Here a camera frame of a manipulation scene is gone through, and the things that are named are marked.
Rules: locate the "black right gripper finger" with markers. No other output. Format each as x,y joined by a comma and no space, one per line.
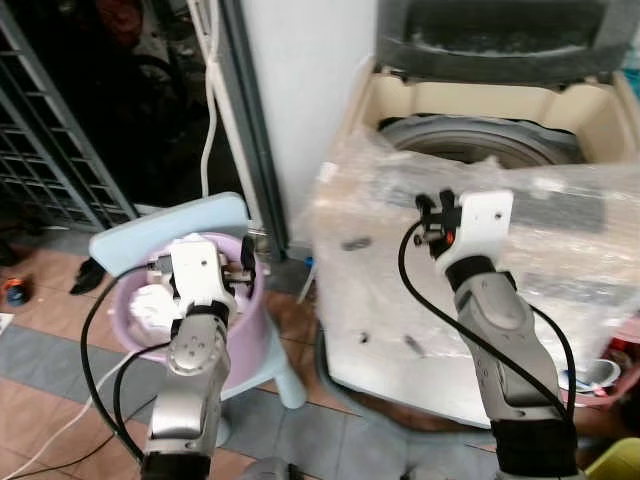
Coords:
425,204
447,199

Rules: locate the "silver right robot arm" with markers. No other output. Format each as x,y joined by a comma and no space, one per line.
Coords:
510,340

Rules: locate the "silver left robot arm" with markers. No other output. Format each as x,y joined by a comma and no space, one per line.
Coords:
190,380

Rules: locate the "white clothes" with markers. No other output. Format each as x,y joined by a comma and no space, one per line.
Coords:
150,305

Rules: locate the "beige top-load washing machine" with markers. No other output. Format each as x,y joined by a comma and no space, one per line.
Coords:
560,100

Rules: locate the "grey washing machine lid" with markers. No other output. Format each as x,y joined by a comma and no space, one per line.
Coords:
510,35

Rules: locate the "purple plastic basin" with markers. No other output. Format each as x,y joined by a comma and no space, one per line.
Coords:
250,340

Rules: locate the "grey washer drum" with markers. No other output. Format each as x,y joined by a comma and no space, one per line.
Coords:
480,135

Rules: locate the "light blue plastic stool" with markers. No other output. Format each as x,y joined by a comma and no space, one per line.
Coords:
170,225

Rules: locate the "clear plastic washer cover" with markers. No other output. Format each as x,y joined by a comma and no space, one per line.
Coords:
560,260

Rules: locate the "black shoe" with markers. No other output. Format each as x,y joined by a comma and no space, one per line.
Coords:
88,276

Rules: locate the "white bowl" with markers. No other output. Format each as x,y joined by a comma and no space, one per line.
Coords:
600,375

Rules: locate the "small orange black object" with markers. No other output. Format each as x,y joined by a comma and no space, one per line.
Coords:
14,292

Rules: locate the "grey metal grid gate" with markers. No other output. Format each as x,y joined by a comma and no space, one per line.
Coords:
40,150

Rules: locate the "red plastic basin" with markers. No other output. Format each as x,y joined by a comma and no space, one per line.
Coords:
625,395

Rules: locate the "yellow green plastic bin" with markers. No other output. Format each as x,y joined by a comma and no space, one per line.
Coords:
618,462

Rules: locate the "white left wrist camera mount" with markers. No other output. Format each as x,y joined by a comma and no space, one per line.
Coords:
198,270

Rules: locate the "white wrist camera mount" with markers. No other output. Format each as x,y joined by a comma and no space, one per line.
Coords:
198,270
485,225

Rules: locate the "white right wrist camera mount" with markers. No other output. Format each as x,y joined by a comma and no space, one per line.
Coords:
485,225

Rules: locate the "grey door frame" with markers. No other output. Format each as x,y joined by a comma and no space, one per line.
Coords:
250,120

